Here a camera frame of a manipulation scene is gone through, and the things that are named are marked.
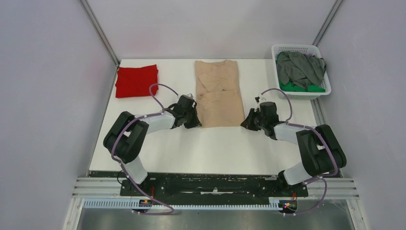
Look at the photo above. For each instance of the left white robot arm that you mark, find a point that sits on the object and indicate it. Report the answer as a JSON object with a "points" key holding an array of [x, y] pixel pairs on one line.
{"points": [[125, 138]]}

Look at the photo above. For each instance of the aluminium frame post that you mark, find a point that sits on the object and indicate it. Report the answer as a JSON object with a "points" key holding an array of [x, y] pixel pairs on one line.
{"points": [[327, 22], [99, 31]]}

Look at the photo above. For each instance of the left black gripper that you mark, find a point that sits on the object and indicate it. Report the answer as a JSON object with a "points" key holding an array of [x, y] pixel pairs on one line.
{"points": [[196, 123]]}

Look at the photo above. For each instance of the right aluminium frame post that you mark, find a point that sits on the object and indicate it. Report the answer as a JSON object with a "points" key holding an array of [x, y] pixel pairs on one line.
{"points": [[327, 22]]}

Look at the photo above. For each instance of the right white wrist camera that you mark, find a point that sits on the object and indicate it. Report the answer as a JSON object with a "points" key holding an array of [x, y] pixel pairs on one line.
{"points": [[259, 99]]}

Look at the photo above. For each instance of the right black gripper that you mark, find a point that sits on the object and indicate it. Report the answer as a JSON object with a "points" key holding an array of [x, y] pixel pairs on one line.
{"points": [[247, 124]]}

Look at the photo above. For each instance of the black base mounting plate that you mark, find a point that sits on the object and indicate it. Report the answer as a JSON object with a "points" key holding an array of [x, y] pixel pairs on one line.
{"points": [[212, 189]]}

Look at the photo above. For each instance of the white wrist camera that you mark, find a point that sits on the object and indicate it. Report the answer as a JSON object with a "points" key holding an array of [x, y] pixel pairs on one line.
{"points": [[259, 99], [190, 96]]}

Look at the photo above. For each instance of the beige t shirt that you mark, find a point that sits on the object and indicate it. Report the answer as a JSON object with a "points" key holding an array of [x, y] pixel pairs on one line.
{"points": [[218, 95]]}

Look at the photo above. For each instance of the grey t shirt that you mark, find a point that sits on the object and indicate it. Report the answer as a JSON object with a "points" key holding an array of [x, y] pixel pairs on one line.
{"points": [[301, 69]]}

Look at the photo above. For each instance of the left aluminium frame post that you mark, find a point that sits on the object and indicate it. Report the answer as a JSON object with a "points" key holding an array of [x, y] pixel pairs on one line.
{"points": [[99, 31]]}

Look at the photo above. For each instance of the right aluminium table rail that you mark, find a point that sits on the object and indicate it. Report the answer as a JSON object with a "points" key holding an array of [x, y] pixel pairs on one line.
{"points": [[320, 119]]}

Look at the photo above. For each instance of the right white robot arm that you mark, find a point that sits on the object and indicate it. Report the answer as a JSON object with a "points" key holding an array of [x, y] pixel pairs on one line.
{"points": [[320, 152]]}

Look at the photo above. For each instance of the folded red t shirt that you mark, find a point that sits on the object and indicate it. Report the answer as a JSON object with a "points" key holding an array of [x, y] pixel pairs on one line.
{"points": [[135, 82]]}

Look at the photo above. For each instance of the white slotted cable duct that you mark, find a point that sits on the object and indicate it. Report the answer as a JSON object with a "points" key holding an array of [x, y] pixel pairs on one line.
{"points": [[132, 203]]}

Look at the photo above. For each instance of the green t shirt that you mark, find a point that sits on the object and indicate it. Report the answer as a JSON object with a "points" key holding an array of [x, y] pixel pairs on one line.
{"points": [[290, 87]]}

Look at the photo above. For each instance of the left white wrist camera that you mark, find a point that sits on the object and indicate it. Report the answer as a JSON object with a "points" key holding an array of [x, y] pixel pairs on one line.
{"points": [[190, 96]]}

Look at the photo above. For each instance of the white plastic laundry basket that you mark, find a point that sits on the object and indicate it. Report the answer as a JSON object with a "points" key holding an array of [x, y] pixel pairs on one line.
{"points": [[305, 49]]}

